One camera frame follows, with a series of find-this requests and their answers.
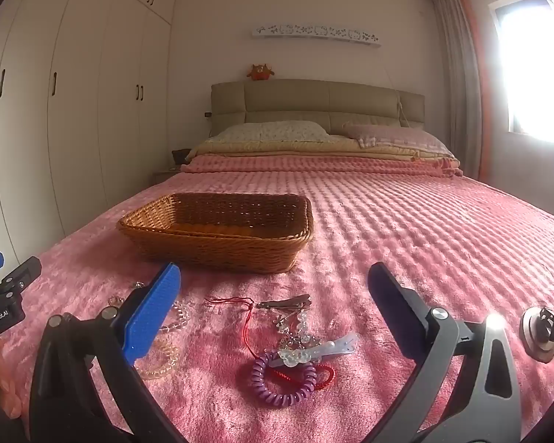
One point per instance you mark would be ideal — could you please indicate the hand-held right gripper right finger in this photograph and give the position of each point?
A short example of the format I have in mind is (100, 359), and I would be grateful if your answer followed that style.
(390, 293)

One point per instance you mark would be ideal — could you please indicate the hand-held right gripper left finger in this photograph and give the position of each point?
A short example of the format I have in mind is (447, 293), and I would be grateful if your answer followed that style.
(151, 316)

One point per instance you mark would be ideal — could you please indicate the pale blue pearl hair clip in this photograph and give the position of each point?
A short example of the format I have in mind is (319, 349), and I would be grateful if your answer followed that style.
(337, 345)

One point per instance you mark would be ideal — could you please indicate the brown wicker basket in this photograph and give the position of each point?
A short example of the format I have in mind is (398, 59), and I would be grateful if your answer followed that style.
(221, 249)

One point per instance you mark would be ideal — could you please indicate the brown metal hair clip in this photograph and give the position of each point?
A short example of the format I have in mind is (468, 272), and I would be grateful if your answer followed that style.
(281, 303)

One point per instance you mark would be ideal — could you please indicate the person's left hand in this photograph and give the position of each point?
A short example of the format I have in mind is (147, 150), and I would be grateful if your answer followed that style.
(11, 394)

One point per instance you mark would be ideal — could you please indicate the pink fluffy blanket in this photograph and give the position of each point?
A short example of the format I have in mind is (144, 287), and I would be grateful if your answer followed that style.
(397, 221)

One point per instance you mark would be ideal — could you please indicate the wooden nightstand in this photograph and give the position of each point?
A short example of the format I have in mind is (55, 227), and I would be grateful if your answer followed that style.
(166, 176)

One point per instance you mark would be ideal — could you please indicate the pink checked pillow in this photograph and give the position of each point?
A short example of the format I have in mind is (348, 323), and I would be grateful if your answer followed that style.
(397, 140)

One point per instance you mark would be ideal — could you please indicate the white wardrobe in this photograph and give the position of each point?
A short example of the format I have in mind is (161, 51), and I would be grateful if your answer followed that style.
(74, 101)

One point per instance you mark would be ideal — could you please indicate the floral white pillow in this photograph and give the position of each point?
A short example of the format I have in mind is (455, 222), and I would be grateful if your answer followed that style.
(272, 131)

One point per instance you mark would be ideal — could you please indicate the beige padded headboard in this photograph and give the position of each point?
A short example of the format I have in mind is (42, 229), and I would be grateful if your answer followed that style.
(314, 97)

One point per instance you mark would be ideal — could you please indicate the grey and orange curtain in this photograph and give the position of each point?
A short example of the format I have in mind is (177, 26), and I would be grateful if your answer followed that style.
(461, 78)

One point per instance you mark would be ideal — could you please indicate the orange plush toy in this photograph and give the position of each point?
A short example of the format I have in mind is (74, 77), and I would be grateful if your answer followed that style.
(260, 72)

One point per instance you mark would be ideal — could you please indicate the bright window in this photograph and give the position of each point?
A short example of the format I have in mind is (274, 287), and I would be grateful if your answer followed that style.
(535, 69)

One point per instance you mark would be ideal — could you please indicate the suction phone mount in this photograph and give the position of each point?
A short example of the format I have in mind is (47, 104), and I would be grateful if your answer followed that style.
(540, 337)

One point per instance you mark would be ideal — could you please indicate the white carved wall shelf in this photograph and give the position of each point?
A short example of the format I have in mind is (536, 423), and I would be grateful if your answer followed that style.
(314, 34)

